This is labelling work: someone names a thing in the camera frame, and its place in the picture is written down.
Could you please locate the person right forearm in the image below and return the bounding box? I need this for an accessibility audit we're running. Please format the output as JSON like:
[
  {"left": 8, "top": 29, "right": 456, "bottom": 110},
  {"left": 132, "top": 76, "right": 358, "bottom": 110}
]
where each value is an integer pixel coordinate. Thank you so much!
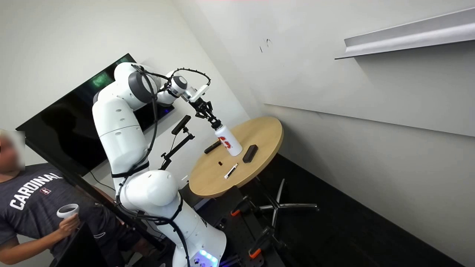
[{"left": 0, "top": 229, "right": 65, "bottom": 267}]

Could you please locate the large black monitor screen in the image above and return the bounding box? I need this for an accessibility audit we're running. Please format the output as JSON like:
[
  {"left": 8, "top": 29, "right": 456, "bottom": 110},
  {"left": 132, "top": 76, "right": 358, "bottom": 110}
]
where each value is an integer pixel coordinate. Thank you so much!
[{"left": 15, "top": 52, "right": 175, "bottom": 250}]

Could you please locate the white steel water bottle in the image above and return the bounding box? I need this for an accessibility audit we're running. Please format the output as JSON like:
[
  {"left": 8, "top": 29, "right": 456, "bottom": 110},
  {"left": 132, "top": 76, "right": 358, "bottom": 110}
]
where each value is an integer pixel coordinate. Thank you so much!
[{"left": 214, "top": 125, "right": 244, "bottom": 159}]

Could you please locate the metal star-shaped table base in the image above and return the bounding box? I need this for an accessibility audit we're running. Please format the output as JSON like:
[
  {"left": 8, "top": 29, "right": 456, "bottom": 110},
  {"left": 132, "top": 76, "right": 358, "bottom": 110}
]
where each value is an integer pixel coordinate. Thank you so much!
[{"left": 257, "top": 177, "right": 321, "bottom": 244}]

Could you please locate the black dry erase marker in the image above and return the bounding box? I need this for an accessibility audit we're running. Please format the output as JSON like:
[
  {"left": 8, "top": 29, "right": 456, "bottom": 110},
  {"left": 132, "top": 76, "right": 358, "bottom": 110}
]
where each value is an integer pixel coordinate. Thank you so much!
[{"left": 223, "top": 164, "right": 241, "bottom": 182}]

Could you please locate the person in dark shirt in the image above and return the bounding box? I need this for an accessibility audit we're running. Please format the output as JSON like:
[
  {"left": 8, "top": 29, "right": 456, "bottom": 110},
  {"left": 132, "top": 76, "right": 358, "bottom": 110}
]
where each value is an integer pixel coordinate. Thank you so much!
[{"left": 0, "top": 127, "right": 131, "bottom": 267}]

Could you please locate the large white whiteboard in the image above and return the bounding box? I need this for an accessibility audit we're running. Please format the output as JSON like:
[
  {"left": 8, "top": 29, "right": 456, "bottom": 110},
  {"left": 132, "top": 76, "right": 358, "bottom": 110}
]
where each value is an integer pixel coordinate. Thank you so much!
[{"left": 183, "top": 0, "right": 475, "bottom": 140}]

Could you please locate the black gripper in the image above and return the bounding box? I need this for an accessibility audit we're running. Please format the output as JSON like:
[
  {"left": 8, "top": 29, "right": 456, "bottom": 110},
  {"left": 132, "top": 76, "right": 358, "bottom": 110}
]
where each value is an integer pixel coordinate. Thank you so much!
[{"left": 190, "top": 97, "right": 223, "bottom": 128}]

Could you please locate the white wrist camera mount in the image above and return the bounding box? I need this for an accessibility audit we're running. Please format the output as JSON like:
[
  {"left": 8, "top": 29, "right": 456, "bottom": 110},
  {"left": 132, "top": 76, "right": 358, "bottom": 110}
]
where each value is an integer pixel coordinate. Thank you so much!
[{"left": 186, "top": 84, "right": 211, "bottom": 104}]

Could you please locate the white VR controller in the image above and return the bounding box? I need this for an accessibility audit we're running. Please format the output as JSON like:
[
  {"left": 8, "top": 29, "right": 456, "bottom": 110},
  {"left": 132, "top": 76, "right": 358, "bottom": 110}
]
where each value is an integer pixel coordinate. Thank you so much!
[{"left": 55, "top": 202, "right": 80, "bottom": 220}]

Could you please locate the black whiteboard eraser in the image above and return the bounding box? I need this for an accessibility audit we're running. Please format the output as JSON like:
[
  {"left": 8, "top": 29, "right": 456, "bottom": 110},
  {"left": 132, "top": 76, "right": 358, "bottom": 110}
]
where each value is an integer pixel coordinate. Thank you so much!
[{"left": 242, "top": 144, "right": 260, "bottom": 165}]

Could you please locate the black orange-handled clamp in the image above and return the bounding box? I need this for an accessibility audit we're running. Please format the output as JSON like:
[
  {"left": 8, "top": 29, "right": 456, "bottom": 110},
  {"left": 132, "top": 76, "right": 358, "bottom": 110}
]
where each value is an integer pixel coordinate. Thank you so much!
[
  {"left": 245, "top": 227, "right": 273, "bottom": 263},
  {"left": 229, "top": 195, "right": 249, "bottom": 220}
]

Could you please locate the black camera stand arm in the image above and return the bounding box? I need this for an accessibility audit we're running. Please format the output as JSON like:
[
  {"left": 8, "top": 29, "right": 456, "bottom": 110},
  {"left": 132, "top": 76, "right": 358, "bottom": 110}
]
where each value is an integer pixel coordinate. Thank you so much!
[{"left": 156, "top": 127, "right": 198, "bottom": 176}]

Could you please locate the person right hand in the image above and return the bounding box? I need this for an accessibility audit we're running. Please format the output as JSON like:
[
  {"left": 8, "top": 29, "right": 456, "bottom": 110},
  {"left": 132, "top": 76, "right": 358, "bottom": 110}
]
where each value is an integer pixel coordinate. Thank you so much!
[{"left": 57, "top": 214, "right": 83, "bottom": 241}]

